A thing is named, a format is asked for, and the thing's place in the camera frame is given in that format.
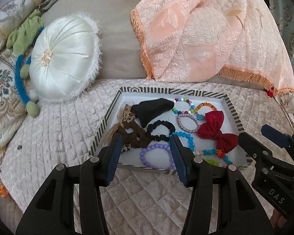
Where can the peach fringed cloth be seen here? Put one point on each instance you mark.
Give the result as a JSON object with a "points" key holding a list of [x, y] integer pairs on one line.
{"points": [[198, 34]]}

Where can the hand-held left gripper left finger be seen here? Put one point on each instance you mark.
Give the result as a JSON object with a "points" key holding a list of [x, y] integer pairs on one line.
{"points": [[115, 151]]}

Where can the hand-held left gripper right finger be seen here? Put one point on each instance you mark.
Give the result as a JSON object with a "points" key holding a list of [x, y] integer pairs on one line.
{"points": [[177, 159]]}

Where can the black fuzzy headband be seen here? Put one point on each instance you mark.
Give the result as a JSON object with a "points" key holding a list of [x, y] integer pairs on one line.
{"points": [[149, 111]]}

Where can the green and blue plush toy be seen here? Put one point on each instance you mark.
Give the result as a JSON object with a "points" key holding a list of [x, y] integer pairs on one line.
{"points": [[19, 78]]}

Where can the white tray with striped rim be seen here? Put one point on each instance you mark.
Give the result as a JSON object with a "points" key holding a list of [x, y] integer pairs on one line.
{"points": [[156, 95]]}

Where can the small red object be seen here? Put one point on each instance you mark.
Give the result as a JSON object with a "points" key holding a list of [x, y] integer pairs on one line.
{"points": [[270, 93]]}

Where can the blue floral curtain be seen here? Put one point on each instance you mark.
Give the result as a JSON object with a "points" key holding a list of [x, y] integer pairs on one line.
{"points": [[291, 29]]}

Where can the brown scrunchie with leopard bow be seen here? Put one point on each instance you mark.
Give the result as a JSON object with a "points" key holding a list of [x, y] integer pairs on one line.
{"points": [[134, 133]]}

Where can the round white satin pillow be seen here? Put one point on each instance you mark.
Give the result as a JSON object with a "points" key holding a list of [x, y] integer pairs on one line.
{"points": [[63, 58]]}

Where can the person's right hand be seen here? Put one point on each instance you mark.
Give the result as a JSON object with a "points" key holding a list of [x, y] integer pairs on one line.
{"points": [[276, 219]]}

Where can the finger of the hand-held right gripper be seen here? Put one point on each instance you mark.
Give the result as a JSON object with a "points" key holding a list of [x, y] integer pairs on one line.
{"points": [[252, 146], [274, 137]]}

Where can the embroidered floral cushion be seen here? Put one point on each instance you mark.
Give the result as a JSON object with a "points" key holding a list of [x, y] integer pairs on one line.
{"points": [[2, 102]]}

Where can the cream floral bedsheet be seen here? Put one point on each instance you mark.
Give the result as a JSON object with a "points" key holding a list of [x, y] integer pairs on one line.
{"points": [[291, 112]]}

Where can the black scrunchie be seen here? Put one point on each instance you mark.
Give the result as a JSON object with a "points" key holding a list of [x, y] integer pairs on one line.
{"points": [[150, 129]]}

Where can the cream quilted bedspread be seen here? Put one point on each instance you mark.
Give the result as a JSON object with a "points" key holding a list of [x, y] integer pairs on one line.
{"points": [[63, 127]]}

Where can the floral bolster pillow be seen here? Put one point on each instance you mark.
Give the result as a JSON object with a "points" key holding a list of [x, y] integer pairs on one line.
{"points": [[12, 9]]}

